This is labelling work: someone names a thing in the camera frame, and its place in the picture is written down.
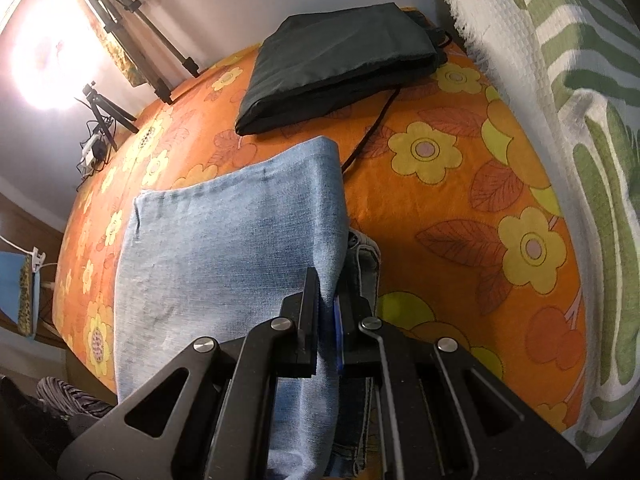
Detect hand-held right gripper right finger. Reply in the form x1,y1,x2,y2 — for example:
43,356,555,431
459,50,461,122
330,297,586,480

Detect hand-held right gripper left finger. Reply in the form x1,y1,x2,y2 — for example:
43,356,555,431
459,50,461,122
57,267,321,480

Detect light blue denim pants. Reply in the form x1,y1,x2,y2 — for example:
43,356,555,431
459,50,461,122
114,136,382,480

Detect orange floral bedsheet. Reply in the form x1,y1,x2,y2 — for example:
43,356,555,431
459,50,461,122
52,7,588,433

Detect person's black white striped clothing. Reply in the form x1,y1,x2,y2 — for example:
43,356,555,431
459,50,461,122
36,377,116,418

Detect dark folded fabric bag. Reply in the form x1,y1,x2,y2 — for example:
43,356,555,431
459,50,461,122
235,2,453,136

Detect white power strip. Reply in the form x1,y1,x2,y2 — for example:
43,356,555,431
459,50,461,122
80,132,101,168

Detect green patterned cloth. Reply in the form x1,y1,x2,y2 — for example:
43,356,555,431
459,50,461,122
17,260,40,336

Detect blue board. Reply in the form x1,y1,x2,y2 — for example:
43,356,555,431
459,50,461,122
0,252,38,321

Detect small black tripod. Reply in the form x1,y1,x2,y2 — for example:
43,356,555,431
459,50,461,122
82,82,138,153

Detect yellow floral cloth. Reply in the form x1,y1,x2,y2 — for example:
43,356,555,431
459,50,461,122
65,0,151,88

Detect tall black tripod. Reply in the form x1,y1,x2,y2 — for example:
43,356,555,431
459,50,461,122
65,0,201,106

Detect green striped white blanket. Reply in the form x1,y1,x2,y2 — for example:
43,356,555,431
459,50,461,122
430,0,640,466

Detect black bag cord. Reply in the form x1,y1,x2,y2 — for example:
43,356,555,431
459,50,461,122
341,85,401,171

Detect white power adapter with cables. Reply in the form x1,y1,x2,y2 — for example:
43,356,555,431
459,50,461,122
75,120,113,193

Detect white cable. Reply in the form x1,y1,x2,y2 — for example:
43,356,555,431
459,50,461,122
0,235,58,268

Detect ring light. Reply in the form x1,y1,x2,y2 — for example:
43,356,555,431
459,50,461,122
10,10,96,111

